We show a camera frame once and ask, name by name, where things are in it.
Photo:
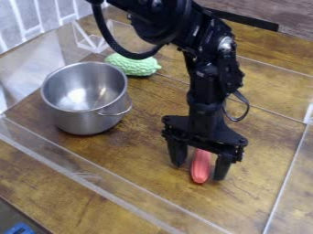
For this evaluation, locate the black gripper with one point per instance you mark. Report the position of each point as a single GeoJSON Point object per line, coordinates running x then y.
{"type": "Point", "coordinates": [219, 139]}

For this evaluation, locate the pink handled metal spoon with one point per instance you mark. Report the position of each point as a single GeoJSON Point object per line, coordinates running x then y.
{"type": "Point", "coordinates": [201, 166]}

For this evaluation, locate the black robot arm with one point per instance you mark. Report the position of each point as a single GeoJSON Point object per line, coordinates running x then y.
{"type": "Point", "coordinates": [183, 23]}

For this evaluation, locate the stainless steel pot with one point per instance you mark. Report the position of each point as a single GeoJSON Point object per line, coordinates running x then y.
{"type": "Point", "coordinates": [86, 94]}

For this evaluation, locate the clear acrylic barrier panel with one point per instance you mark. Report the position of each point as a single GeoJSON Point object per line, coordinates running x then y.
{"type": "Point", "coordinates": [110, 184]}

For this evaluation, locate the clear acrylic triangular bracket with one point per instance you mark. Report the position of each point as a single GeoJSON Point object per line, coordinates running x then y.
{"type": "Point", "coordinates": [89, 42]}

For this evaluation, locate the black wall strip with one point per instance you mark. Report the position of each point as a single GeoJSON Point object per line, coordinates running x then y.
{"type": "Point", "coordinates": [247, 20]}

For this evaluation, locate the green bitter gourd toy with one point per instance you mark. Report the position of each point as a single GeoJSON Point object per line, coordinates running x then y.
{"type": "Point", "coordinates": [144, 67]}

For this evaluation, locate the blue object at corner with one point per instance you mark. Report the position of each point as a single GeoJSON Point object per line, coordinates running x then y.
{"type": "Point", "coordinates": [21, 228]}

